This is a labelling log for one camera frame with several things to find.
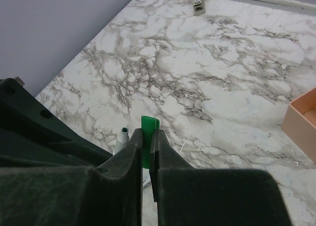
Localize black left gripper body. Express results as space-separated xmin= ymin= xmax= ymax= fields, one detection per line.
xmin=0 ymin=78 xmax=112 ymax=167

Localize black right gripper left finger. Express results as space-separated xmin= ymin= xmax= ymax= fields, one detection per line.
xmin=0 ymin=129 xmax=143 ymax=226

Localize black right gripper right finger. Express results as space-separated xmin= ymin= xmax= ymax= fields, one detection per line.
xmin=150 ymin=130 xmax=292 ymax=226

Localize white marker green end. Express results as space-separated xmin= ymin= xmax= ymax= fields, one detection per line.
xmin=114 ymin=127 xmax=129 ymax=154

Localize green pen cap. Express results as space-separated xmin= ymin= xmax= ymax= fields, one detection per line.
xmin=141 ymin=115 xmax=160 ymax=169

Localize peach desk organizer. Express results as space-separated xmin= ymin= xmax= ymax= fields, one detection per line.
xmin=281 ymin=89 xmax=316 ymax=162

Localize grey stapler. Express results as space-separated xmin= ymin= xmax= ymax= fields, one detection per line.
xmin=193 ymin=0 xmax=205 ymax=16

